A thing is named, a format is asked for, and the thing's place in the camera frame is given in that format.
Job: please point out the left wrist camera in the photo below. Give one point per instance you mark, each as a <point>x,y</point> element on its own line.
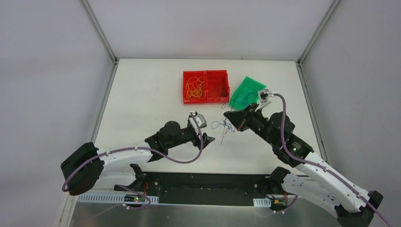
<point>196,120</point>

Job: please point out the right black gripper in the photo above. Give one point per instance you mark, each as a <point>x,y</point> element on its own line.
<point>246,117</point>

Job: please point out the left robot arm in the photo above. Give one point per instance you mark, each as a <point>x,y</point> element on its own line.
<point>90,167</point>

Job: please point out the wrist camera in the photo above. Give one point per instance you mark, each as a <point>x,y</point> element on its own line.
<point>265,98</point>
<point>196,120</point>

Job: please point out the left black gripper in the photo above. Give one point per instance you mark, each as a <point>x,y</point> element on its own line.
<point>196,136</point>

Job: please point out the green plastic bin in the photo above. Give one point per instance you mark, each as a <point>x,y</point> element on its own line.
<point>246,93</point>

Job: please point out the red plastic bin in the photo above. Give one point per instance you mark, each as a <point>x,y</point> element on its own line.
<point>205,87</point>

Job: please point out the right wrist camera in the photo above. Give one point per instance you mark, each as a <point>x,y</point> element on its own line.
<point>265,98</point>

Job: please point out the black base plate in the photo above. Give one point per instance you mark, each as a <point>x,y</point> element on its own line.
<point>207,189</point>

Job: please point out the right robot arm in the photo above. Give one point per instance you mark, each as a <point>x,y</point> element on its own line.
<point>351,205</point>

